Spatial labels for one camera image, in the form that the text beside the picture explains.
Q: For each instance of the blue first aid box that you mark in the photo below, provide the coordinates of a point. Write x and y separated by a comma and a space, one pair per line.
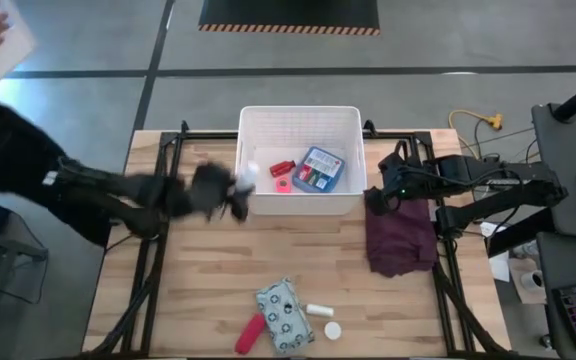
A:
325, 165

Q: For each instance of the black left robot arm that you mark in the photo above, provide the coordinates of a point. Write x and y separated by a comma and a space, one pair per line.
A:
133, 195

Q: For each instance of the dark grey desk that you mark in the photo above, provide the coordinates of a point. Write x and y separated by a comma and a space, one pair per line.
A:
568, 150
568, 260

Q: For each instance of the black mat with hazard stripes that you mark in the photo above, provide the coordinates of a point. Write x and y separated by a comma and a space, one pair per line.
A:
288, 12

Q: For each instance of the white perforated plastic basket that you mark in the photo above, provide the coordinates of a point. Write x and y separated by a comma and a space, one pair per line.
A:
298, 125

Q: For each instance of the maroon cloth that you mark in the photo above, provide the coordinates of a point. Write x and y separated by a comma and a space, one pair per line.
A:
398, 240

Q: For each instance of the pale pouch with blue print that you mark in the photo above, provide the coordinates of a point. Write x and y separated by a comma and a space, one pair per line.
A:
283, 315

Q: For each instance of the white paper sheet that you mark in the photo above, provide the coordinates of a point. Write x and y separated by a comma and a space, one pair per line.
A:
500, 267

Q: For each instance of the pink bandage tape roll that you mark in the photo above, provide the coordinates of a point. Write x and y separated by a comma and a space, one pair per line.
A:
279, 188

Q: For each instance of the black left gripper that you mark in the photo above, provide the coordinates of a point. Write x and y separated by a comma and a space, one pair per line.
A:
210, 187

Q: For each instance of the black metal table frame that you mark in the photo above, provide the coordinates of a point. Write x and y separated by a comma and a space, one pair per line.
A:
208, 135

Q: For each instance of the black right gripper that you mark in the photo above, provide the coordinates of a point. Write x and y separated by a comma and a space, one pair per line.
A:
397, 177

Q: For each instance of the white board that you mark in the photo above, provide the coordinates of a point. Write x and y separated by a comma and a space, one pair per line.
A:
10, 50

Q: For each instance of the white mug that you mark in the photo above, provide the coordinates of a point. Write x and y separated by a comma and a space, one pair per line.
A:
532, 280

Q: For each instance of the red bandage roll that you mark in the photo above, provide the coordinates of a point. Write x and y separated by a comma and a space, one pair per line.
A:
250, 334

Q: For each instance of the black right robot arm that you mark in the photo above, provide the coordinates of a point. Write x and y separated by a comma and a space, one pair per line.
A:
468, 170

